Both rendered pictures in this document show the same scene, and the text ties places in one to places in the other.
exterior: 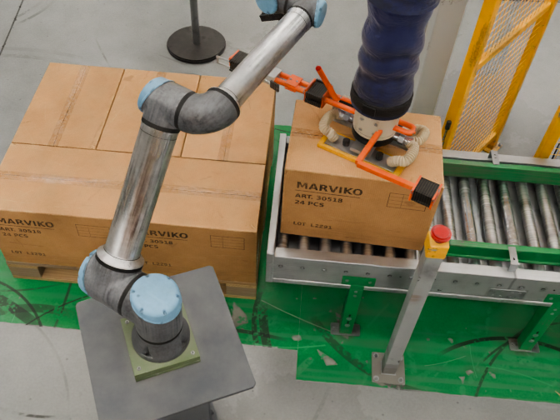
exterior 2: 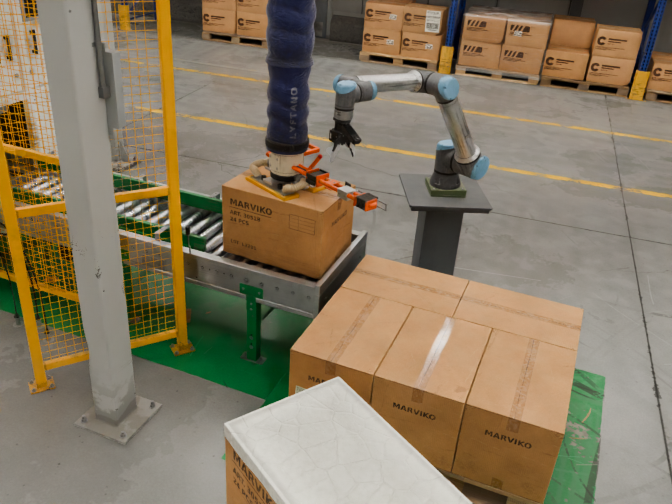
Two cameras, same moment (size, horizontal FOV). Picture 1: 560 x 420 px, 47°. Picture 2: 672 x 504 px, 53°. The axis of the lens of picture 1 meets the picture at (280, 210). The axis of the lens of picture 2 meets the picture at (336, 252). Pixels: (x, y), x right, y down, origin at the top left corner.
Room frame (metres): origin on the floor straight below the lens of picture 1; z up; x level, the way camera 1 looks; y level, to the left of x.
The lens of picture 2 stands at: (4.87, 1.01, 2.38)
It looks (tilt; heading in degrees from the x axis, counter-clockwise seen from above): 29 degrees down; 199
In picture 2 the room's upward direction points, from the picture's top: 4 degrees clockwise
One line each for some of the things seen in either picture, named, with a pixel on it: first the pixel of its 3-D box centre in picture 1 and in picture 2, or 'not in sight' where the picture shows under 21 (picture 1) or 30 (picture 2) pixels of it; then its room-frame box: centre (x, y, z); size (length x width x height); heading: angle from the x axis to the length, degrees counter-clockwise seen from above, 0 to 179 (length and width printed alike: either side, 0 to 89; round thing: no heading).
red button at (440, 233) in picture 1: (440, 235); not in sight; (1.33, -0.54, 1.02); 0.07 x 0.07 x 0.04
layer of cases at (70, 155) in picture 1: (147, 167); (441, 360); (2.16, 0.68, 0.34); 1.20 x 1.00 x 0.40; 88
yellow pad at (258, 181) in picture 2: not in sight; (271, 184); (1.91, -0.38, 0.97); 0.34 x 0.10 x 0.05; 63
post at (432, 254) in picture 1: (409, 313); not in sight; (1.33, -0.54, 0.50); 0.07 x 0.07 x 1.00; 88
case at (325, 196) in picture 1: (359, 175); (288, 218); (1.82, -0.32, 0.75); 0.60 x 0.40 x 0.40; 86
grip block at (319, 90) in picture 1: (318, 92); (317, 177); (1.94, -0.12, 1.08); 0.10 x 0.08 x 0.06; 153
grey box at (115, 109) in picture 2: not in sight; (99, 86); (2.73, -0.75, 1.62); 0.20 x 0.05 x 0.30; 88
